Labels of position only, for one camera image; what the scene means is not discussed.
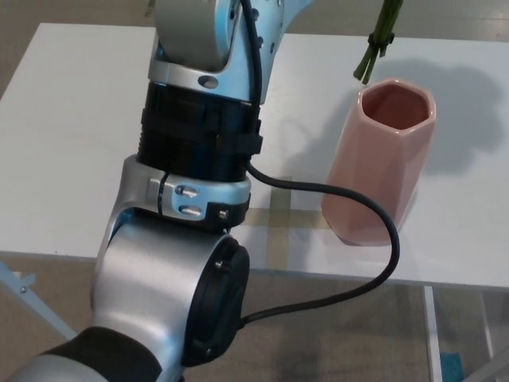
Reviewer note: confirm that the pink faceted ceramic vase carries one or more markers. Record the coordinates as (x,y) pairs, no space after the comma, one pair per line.
(366,179)

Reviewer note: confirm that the teal floor tape piece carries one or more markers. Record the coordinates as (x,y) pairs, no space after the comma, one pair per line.
(451,368)

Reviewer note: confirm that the white metal table leg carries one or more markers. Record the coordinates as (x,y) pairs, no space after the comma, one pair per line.
(432,338)
(487,326)

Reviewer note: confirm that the pink artificial rose bouquet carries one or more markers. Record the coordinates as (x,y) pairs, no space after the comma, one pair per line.
(374,51)

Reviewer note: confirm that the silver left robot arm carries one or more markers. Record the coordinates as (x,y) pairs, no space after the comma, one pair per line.
(159,278)

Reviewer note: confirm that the short beige masking tape strip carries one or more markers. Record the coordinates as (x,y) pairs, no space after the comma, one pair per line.
(302,219)

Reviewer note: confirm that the light blue metal frame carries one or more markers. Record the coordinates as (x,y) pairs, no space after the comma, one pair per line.
(36,302)

